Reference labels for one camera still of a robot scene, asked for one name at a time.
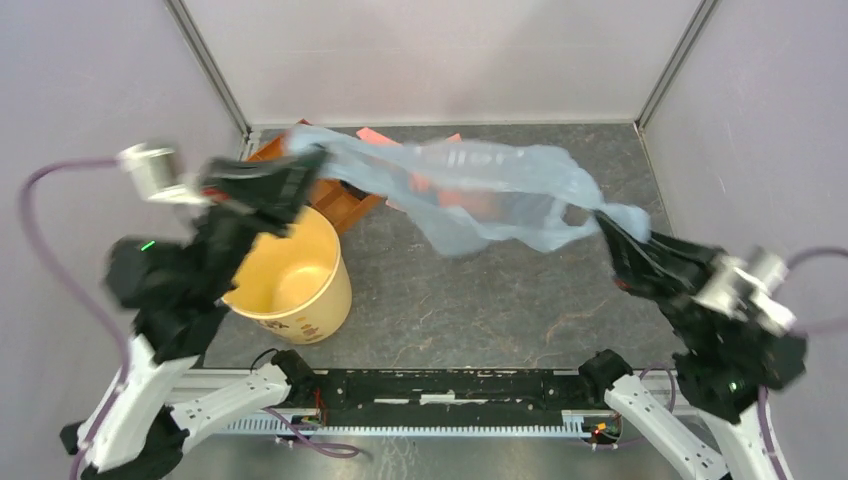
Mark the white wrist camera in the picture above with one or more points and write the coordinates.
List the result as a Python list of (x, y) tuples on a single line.
[(743, 289), (157, 175)]

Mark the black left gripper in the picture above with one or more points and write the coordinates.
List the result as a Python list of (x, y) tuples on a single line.
[(271, 188)]

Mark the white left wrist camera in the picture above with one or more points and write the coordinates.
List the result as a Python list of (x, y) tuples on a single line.
[(157, 175)]

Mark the light blue plastic trash bag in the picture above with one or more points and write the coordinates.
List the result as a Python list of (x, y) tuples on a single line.
[(464, 195)]

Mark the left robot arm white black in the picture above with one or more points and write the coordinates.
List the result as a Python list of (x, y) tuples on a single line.
[(176, 291)]

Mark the aluminium slotted cable rail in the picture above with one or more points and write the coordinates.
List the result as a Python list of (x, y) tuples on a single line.
[(263, 423)]

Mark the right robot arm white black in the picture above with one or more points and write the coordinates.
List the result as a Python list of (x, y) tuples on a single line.
[(739, 345)]

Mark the orange compartment tray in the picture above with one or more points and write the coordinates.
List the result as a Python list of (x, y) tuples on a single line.
[(339, 202)]

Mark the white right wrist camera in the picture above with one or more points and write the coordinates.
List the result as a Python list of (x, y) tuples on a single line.
[(743, 289)]

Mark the yellow trash bin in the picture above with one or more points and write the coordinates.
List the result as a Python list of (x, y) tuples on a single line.
[(296, 287)]

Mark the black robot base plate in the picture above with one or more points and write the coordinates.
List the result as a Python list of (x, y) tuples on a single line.
[(444, 397)]

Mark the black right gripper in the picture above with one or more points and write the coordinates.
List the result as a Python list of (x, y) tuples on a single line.
[(660, 263)]

